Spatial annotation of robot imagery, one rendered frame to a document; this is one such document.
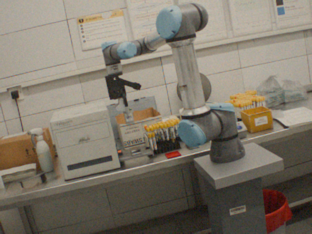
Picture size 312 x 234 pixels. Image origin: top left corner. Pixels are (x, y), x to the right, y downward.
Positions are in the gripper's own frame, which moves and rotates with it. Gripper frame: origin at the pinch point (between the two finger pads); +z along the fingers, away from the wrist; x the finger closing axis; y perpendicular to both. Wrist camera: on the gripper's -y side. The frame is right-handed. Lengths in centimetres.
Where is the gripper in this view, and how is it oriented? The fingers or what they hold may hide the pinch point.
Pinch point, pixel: (128, 113)
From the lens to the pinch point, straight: 192.2
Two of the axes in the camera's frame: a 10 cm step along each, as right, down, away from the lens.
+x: 1.6, 1.8, -9.7
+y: -9.7, 2.2, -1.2
